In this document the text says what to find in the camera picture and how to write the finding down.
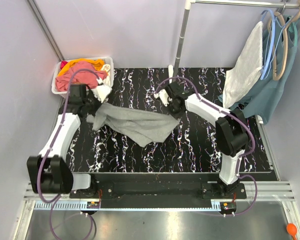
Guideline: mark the blue plastic hanger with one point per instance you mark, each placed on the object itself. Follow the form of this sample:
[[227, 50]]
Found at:
[[271, 27]]

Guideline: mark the grey t shirt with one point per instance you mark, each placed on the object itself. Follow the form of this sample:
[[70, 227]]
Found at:
[[143, 127]]

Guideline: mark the teal plastic hanger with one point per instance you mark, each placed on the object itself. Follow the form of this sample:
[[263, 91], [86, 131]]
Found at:
[[293, 34]]

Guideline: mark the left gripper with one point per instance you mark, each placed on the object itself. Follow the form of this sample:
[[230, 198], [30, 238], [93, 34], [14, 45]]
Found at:
[[90, 107]]

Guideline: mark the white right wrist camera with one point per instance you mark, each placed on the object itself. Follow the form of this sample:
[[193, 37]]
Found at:
[[163, 96]]

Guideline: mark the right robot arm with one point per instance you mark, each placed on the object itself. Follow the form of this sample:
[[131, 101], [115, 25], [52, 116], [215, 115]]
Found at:
[[231, 131]]

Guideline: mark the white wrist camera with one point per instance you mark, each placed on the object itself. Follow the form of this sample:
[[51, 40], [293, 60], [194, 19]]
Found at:
[[163, 96], [102, 90]]

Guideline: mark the beige plastic hanger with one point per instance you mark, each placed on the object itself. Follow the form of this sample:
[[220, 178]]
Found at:
[[282, 36]]

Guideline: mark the white garment in basket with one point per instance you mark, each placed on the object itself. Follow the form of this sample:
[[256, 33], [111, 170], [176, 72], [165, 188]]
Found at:
[[106, 68]]

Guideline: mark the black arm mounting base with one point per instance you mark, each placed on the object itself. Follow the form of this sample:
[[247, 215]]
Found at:
[[154, 191]]

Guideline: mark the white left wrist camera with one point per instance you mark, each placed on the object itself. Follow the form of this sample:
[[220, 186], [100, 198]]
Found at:
[[102, 90]]

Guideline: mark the orange shirt in basket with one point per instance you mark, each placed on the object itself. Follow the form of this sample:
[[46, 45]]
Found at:
[[95, 64]]

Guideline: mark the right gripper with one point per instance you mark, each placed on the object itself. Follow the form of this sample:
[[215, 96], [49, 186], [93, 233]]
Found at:
[[176, 110]]

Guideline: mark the white laundry basket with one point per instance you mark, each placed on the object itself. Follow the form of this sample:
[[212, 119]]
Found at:
[[108, 60]]

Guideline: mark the teal hanging garment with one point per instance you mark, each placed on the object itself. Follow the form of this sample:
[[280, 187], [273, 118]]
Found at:
[[264, 96]]

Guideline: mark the magenta garment in basket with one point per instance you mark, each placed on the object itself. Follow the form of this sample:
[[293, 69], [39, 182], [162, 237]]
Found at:
[[62, 64]]

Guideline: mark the pink shirt in basket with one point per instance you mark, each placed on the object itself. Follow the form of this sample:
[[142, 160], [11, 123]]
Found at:
[[87, 76]]

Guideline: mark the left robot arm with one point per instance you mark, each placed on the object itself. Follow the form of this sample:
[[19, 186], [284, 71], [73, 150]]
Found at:
[[48, 171]]

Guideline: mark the orange ball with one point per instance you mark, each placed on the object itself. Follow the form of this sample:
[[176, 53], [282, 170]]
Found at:
[[292, 230]]

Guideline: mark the white hanging cloth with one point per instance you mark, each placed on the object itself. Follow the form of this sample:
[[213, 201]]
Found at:
[[247, 70]]

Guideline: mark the metal clothes rack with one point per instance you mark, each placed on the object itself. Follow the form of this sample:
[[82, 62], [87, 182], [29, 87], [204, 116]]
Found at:
[[173, 69]]

